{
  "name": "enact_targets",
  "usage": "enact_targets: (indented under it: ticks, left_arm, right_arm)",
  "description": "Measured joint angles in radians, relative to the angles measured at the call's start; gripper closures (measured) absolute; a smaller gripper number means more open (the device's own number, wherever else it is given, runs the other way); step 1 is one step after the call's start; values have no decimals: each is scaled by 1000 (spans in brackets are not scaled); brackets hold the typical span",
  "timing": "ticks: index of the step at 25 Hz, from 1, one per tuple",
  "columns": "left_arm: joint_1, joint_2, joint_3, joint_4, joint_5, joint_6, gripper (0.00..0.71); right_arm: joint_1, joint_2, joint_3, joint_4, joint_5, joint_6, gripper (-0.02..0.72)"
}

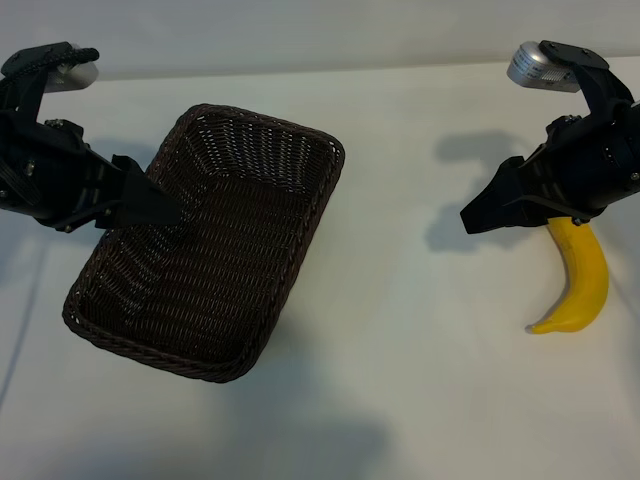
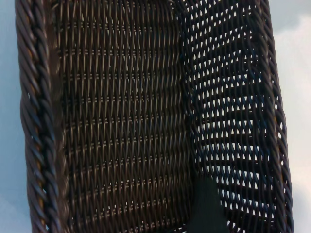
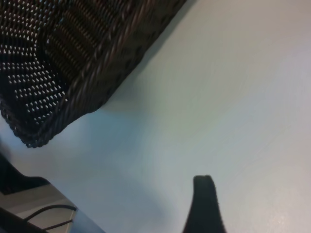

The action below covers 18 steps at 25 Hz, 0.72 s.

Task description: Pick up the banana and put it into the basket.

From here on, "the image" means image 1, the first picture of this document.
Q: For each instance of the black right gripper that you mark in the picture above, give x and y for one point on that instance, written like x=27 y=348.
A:
x=580 y=170

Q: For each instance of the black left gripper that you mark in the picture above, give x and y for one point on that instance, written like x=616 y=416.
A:
x=50 y=170

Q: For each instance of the yellow banana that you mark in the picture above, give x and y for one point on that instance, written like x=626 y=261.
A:
x=585 y=270

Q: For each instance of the dark brown wicker basket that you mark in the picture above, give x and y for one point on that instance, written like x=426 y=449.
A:
x=240 y=250

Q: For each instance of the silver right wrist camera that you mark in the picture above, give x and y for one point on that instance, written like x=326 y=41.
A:
x=525 y=65

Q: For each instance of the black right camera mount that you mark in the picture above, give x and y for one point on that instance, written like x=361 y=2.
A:
x=600 y=90

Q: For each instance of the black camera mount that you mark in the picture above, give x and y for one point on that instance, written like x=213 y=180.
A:
x=600 y=90
x=25 y=85

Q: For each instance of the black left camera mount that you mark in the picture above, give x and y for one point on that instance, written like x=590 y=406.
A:
x=25 y=85

